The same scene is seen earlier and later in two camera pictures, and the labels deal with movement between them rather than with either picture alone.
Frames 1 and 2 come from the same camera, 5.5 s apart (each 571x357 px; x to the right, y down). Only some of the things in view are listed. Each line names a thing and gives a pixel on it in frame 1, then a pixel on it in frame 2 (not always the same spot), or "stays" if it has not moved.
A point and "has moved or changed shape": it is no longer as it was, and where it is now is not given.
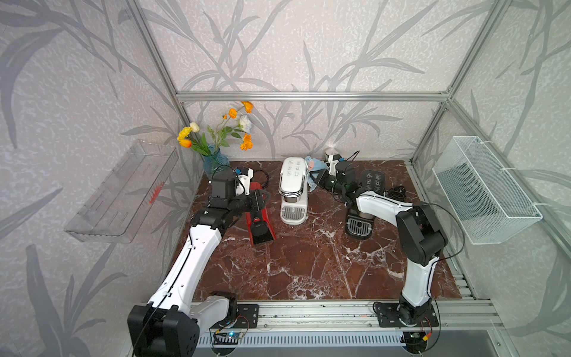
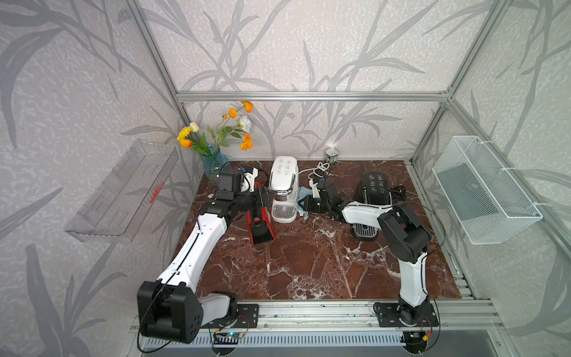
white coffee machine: (294, 188) has moved or changed shape
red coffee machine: (260, 227) stays
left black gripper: (255, 199) stays
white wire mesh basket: (488, 205) stays
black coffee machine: (359, 224) stays
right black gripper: (322, 175) to (305, 203)
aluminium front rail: (465, 317) stays
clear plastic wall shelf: (114, 209) stays
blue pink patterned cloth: (314, 164) has moved or changed shape
